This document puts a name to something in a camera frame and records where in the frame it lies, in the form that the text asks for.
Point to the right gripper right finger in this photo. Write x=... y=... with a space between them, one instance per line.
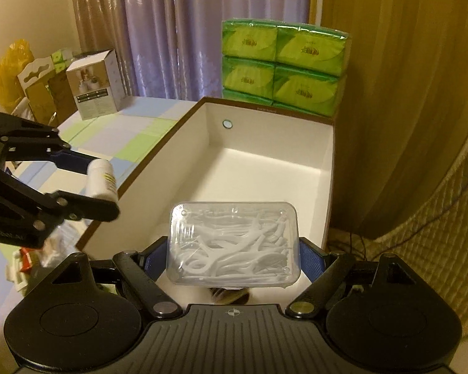
x=326 y=273

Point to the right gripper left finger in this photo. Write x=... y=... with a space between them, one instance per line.
x=140 y=270

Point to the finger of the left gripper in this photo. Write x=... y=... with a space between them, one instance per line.
x=71 y=160
x=76 y=207

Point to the white pill bottle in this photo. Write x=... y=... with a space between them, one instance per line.
x=101 y=182

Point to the clear floss pick box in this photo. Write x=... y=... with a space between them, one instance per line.
x=233 y=245

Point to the clear plastic bag clutter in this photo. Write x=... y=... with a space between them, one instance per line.
x=27 y=265

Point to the plaid tablecloth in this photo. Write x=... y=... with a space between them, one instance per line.
x=123 y=138

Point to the brown cardboard hanger boxes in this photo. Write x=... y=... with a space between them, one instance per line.
x=46 y=86

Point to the white product carton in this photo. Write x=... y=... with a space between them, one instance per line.
x=96 y=85

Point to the yellow plastic bag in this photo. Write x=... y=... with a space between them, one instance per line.
x=17 y=57

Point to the quilted tan cushion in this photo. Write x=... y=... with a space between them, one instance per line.
x=433 y=242

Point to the brown white storage box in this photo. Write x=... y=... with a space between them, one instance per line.
x=223 y=151

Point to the purple curtain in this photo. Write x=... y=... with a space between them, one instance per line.
x=171 y=48

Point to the brown wooden door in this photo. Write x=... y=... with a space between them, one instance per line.
x=403 y=118

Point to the green tissue pack bundle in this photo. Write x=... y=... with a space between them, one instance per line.
x=299 y=67

